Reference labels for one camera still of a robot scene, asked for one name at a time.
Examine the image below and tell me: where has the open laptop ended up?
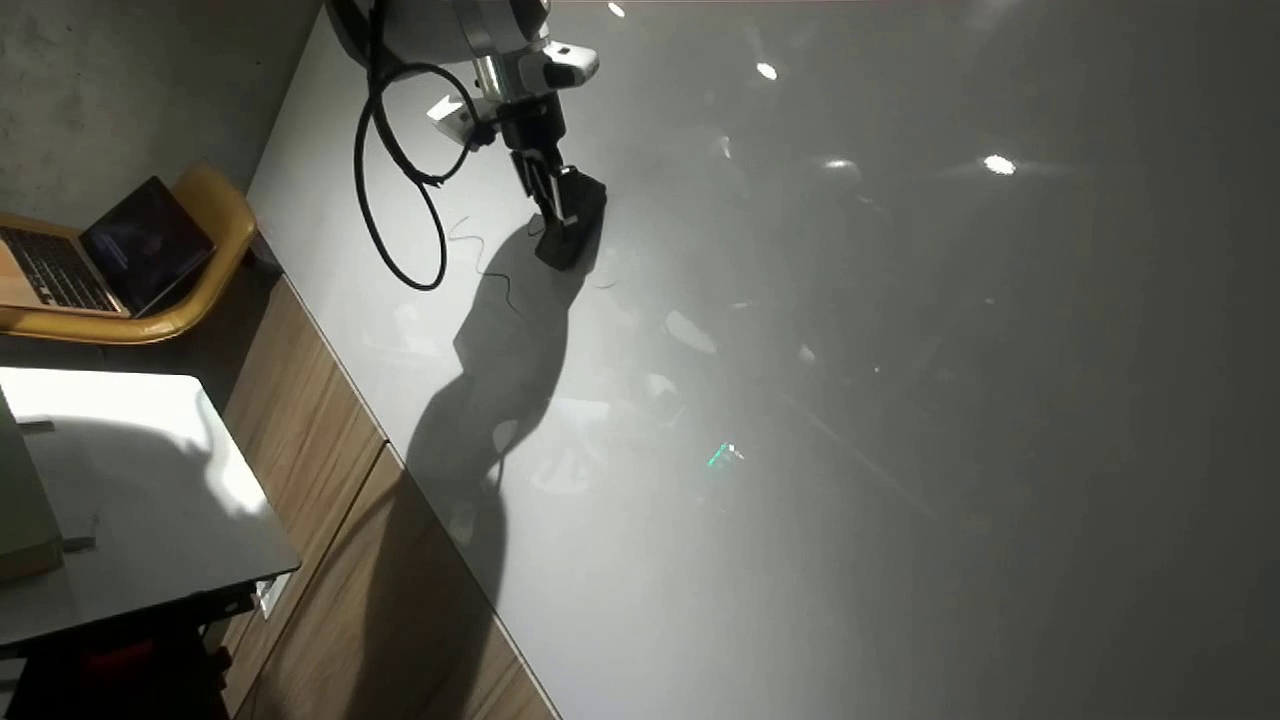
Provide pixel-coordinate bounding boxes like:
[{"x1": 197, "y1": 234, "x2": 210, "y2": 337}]
[{"x1": 0, "y1": 170, "x2": 219, "y2": 318}]

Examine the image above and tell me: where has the white side table board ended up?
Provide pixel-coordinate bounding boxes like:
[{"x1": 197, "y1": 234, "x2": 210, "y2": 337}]
[{"x1": 0, "y1": 363, "x2": 303, "y2": 652}]

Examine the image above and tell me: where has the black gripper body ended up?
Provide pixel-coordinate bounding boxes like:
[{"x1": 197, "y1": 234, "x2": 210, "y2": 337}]
[{"x1": 494, "y1": 88, "x2": 573, "y2": 166}]

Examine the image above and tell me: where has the yellow chair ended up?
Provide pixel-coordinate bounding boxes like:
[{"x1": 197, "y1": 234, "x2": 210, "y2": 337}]
[{"x1": 0, "y1": 158, "x2": 260, "y2": 353}]

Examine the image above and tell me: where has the black whiteboard eraser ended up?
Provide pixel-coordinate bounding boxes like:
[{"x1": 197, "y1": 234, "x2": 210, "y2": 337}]
[{"x1": 531, "y1": 166, "x2": 611, "y2": 272}]

